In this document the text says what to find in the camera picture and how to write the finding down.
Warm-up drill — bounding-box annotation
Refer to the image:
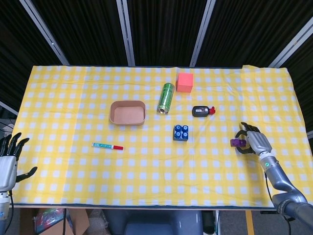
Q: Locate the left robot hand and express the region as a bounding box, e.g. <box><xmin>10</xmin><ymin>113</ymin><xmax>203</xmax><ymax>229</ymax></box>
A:
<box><xmin>0</xmin><ymin>132</ymin><xmax>38</xmax><ymax>192</ymax></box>

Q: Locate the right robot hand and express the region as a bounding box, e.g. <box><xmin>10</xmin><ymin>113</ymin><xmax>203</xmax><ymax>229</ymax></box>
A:
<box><xmin>235</xmin><ymin>121</ymin><xmax>273</xmax><ymax>155</ymax></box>

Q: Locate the purple toy block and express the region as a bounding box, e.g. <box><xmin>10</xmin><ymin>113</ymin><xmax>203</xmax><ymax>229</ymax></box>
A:
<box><xmin>230</xmin><ymin>138</ymin><xmax>247</xmax><ymax>148</ymax></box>

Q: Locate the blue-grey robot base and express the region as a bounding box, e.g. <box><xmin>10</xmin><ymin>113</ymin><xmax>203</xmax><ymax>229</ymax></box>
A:
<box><xmin>102</xmin><ymin>209</ymin><xmax>204</xmax><ymax>235</ymax></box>

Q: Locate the yellow checkered tablecloth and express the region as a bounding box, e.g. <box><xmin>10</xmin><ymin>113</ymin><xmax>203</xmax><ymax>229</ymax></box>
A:
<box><xmin>11</xmin><ymin>64</ymin><xmax>313</xmax><ymax>209</ymax></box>

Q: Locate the black red small device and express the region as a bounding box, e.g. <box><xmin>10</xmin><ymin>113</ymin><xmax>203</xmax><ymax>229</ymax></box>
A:
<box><xmin>192</xmin><ymin>105</ymin><xmax>216</xmax><ymax>118</ymax></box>

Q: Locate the colourful plastic bag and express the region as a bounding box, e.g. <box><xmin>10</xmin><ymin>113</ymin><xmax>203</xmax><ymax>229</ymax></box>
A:
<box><xmin>33</xmin><ymin>208</ymin><xmax>65</xmax><ymax>234</ymax></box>

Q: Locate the blue battery pack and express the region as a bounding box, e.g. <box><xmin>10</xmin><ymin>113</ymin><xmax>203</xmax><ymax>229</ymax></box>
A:
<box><xmin>173</xmin><ymin>124</ymin><xmax>190</xmax><ymax>142</ymax></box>

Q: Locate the cardboard box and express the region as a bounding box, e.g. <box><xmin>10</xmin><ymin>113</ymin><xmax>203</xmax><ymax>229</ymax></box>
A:
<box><xmin>20</xmin><ymin>208</ymin><xmax>90</xmax><ymax>235</ymax></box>

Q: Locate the orange cube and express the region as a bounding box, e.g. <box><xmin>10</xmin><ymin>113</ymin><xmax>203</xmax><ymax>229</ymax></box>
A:
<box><xmin>176</xmin><ymin>72</ymin><xmax>194</xmax><ymax>94</ymax></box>

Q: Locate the green drink can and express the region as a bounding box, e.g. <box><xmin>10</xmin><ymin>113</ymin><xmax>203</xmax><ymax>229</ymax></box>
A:
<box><xmin>156</xmin><ymin>82</ymin><xmax>175</xmax><ymax>115</ymax></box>

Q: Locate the green marker with red cap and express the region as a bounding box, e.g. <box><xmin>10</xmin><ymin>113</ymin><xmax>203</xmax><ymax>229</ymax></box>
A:
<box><xmin>91</xmin><ymin>142</ymin><xmax>124</xmax><ymax>151</ymax></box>

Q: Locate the brown paper tray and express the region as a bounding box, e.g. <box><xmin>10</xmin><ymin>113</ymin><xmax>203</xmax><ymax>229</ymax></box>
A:
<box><xmin>109</xmin><ymin>100</ymin><xmax>147</xmax><ymax>127</ymax></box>

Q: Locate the grey metal frame post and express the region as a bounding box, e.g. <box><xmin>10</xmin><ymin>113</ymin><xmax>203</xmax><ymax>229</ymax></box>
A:
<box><xmin>115</xmin><ymin>0</ymin><xmax>136</xmax><ymax>66</ymax></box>
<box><xmin>19</xmin><ymin>0</ymin><xmax>70</xmax><ymax>66</ymax></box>
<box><xmin>189</xmin><ymin>0</ymin><xmax>216</xmax><ymax>67</ymax></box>
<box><xmin>268</xmin><ymin>15</ymin><xmax>313</xmax><ymax>68</ymax></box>

